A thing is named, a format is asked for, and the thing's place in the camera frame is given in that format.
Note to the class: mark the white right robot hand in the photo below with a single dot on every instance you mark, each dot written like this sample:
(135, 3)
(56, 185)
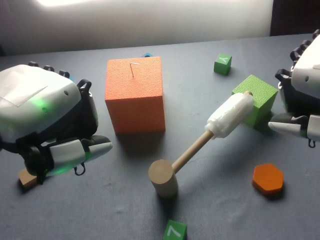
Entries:
(306, 80)

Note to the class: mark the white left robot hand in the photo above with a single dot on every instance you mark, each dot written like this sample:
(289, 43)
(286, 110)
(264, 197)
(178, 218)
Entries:
(37, 100)

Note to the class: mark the large orange foam cube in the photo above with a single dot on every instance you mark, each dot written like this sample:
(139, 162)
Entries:
(135, 105)

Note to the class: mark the large green foam block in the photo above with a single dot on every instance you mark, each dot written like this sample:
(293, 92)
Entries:
(262, 100)

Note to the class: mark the tan wooden rectangular block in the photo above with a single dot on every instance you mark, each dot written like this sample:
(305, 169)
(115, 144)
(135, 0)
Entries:
(26, 181)

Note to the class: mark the orange hexagon block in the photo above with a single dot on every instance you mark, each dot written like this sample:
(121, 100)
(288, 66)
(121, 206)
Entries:
(267, 178)

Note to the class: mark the blue square block with holes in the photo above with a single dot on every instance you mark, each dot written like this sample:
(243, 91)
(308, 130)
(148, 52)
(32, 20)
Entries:
(147, 54)

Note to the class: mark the green cube with letter Y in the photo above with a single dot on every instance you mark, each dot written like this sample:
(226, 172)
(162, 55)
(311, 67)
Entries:
(222, 65)

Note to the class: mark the grey table cloth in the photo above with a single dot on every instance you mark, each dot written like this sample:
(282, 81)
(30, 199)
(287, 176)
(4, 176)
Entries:
(100, 200)

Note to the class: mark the green cube with number 7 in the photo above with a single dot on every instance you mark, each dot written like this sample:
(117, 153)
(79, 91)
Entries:
(175, 231)

